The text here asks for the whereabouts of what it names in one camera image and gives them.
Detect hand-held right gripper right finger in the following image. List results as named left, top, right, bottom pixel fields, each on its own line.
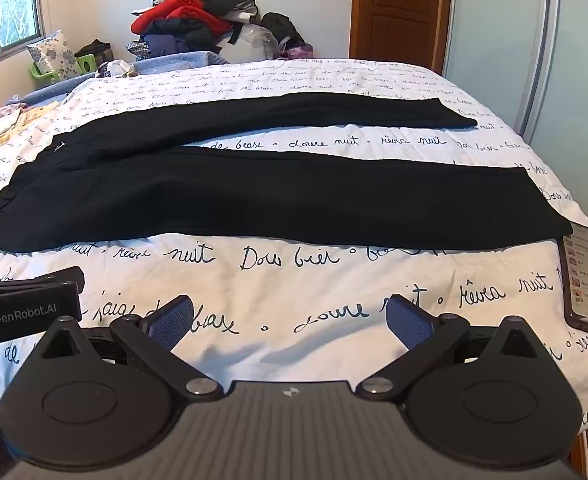
left=355, top=293, right=551, bottom=404

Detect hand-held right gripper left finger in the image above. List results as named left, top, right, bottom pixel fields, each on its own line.
left=36, top=294, right=225, bottom=404

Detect black pants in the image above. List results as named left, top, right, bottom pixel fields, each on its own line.
left=0, top=92, right=575, bottom=253

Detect white printed blanket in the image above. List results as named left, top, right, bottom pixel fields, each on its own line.
left=0, top=58, right=588, bottom=441

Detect patterned cloths heap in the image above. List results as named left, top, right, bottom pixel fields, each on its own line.
left=0, top=101, right=69, bottom=166

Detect green box on nightstand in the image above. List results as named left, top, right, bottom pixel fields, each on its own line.
left=30, top=52, right=97, bottom=84

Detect floral pillow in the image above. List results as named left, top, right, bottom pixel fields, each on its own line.
left=26, top=30, right=82, bottom=80

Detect blue bed sheet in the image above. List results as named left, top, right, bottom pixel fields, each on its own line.
left=4, top=50, right=229, bottom=107

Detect black bag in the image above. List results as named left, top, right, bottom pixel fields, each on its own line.
left=74, top=38, right=114, bottom=63

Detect pile of clothes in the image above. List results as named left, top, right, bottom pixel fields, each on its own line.
left=125, top=0, right=305, bottom=65

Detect frosted glass wardrobe door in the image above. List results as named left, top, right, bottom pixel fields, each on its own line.
left=441, top=0, right=588, bottom=201

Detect brown wooden door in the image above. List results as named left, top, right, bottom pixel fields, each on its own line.
left=349, top=0, right=455, bottom=75

